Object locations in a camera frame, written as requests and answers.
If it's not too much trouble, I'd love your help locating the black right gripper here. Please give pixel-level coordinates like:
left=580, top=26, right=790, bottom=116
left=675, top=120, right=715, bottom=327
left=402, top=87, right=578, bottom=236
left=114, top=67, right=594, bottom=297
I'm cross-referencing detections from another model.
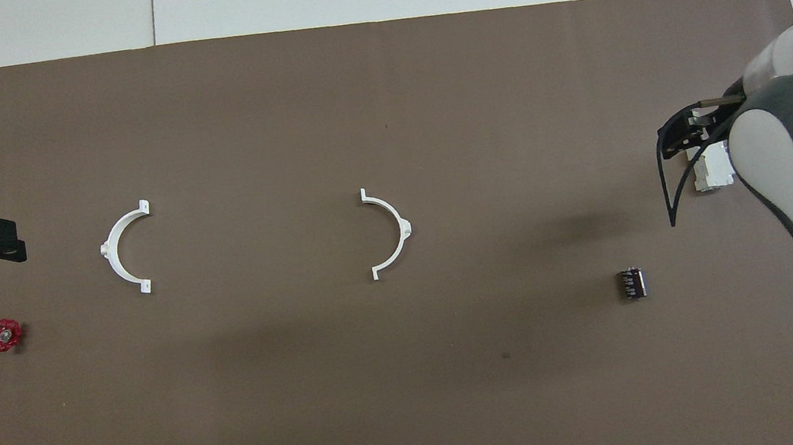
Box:
left=655, top=102, right=741, bottom=160

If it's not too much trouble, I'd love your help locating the white half pipe clamp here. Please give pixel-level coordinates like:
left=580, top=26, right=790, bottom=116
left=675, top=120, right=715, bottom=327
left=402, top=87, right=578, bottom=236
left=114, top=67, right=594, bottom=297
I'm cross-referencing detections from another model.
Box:
left=359, top=182, right=419, bottom=282
left=94, top=199, right=162, bottom=301

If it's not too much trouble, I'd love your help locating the white circuit breaker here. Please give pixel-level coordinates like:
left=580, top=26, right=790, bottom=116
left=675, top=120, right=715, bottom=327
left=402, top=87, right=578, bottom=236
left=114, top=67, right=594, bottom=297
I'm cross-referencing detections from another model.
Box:
left=687, top=140, right=740, bottom=194

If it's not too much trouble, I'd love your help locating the black cylindrical capacitor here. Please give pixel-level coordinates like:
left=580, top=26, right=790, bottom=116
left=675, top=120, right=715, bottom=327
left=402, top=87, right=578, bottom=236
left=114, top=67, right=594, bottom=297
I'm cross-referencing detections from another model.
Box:
left=616, top=266, right=649, bottom=302

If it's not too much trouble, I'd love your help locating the brown table mat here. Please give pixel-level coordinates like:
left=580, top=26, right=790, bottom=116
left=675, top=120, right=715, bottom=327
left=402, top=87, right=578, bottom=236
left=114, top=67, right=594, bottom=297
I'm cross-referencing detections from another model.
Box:
left=0, top=0, right=793, bottom=445

